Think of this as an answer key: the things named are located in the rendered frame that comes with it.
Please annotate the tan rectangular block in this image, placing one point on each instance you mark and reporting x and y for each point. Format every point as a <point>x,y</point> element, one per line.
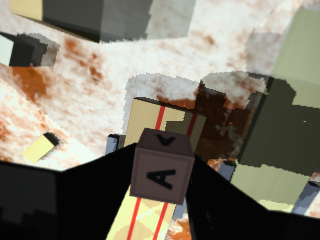
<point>40,147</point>

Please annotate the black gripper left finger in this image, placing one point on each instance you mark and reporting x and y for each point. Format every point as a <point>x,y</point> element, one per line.
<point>77,203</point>

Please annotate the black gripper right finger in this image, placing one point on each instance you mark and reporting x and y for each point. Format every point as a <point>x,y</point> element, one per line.
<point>218,210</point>

